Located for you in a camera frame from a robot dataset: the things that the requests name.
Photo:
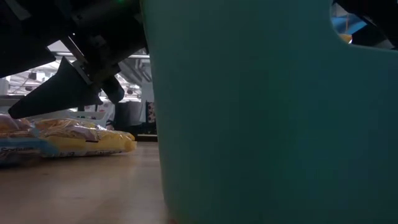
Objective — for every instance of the black hanging cloth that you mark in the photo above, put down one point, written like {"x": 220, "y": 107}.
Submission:
{"x": 130, "y": 116}

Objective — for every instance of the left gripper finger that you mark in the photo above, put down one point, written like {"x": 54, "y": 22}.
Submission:
{"x": 59, "y": 96}
{"x": 113, "y": 90}

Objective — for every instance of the teal plastic bin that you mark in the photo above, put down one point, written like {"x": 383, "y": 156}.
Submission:
{"x": 248, "y": 124}

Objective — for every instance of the white patterned hanging cloth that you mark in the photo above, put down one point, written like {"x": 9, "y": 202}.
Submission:
{"x": 102, "y": 110}

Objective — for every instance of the black aluminium table frame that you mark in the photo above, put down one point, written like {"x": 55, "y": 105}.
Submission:
{"x": 146, "y": 137}

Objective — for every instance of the red patterned hanging cloth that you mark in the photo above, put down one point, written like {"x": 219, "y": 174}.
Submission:
{"x": 151, "y": 112}

